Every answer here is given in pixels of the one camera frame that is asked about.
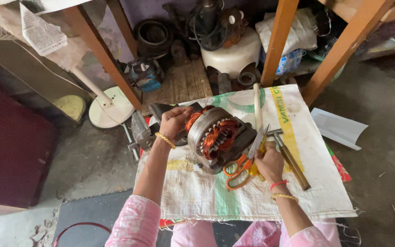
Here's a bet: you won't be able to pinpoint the person's right hand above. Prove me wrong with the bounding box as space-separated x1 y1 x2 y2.
254 141 285 186

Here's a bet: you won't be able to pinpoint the person's left hand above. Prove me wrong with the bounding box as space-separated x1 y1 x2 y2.
159 106 194 141

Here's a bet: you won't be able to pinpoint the yellow handled tool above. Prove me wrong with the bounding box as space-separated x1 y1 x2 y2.
249 124 270 182

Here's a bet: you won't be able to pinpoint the motor stator with copper windings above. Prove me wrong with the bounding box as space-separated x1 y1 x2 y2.
185 105 257 175

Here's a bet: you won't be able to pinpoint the worn wooden board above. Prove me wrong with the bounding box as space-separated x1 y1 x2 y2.
141 58 214 116

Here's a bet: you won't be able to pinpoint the red thread wristband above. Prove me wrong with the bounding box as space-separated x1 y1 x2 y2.
270 179 289 191

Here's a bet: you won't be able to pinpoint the grey bench vise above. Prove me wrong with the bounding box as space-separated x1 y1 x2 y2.
122 102 201 162

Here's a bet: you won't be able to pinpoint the cream wooden stick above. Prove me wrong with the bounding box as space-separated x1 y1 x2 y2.
253 83 263 132

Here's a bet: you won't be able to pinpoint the blue motor unit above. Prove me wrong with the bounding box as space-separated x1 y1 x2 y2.
125 58 166 93

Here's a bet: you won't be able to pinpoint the white paper sheet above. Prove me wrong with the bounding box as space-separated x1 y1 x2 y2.
310 107 369 151

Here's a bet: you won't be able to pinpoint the white plastic stool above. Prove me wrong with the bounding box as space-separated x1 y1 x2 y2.
200 27 263 79

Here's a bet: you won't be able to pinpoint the white woven sack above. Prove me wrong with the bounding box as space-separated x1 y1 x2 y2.
134 84 358 222

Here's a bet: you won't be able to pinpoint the blue printed plastic bag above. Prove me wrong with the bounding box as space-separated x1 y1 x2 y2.
259 48 305 76

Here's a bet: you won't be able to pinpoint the orange wooden table leg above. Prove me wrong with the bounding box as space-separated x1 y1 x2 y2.
302 0 395 106
107 0 138 58
62 5 143 111
261 0 296 87

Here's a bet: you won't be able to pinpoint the brown motor part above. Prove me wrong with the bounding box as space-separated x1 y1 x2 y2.
220 7 248 49

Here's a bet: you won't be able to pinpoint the yellow round disc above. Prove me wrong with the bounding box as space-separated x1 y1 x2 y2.
53 95 87 123

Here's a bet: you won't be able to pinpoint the pink patterned garment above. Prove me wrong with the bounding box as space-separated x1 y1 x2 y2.
104 194 343 247

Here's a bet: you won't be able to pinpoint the white crumpled bag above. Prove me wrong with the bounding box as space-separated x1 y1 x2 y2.
255 8 318 56

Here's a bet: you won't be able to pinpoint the dark grey floor mat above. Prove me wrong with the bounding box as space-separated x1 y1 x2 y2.
51 188 253 247

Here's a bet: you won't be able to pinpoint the grey metal panel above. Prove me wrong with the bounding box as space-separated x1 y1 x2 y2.
0 36 92 121

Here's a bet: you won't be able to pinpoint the folded newspaper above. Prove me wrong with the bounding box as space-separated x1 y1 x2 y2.
19 2 68 57

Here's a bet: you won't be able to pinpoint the maroon cabinet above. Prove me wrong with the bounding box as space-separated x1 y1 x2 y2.
0 78 60 208

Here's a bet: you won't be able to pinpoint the hammer with brown handle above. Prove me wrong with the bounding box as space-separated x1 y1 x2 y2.
267 128 311 191

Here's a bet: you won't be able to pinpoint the gold bead bracelet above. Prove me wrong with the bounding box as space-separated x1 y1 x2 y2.
155 132 177 150

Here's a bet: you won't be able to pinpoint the orange handled scissors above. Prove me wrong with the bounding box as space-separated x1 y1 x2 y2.
223 125 267 191

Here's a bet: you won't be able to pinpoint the gold chain bracelet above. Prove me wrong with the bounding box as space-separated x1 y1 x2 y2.
270 193 299 204

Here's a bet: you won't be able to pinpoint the white pedestal fan base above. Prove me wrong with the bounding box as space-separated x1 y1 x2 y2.
71 66 136 129

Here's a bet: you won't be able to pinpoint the small round stator ring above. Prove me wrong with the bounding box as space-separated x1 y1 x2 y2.
237 71 257 87

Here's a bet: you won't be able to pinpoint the black round coil ring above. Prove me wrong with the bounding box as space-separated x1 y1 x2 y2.
134 19 174 58

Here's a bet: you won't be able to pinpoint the black pump with cables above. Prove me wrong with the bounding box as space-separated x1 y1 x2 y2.
185 0 230 52

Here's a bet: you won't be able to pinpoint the red wire loop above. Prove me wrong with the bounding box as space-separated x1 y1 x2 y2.
52 222 112 247

